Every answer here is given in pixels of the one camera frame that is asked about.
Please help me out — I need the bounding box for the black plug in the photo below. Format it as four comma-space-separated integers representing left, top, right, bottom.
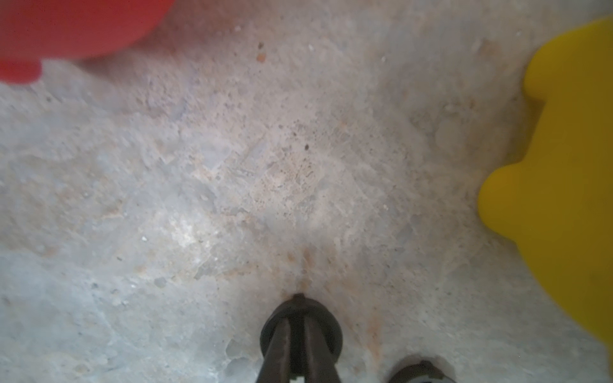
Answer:
260, 294, 343, 382
387, 360, 455, 383

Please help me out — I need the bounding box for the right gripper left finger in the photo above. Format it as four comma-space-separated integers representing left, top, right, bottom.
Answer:
256, 319, 291, 383

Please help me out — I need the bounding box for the yellow piggy bank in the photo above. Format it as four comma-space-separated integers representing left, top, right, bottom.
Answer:
477, 17, 612, 346

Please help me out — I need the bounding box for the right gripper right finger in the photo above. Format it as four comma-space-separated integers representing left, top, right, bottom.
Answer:
304, 317, 341, 383

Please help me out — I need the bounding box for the red piggy bank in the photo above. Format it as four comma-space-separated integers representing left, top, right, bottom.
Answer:
1, 0, 173, 84

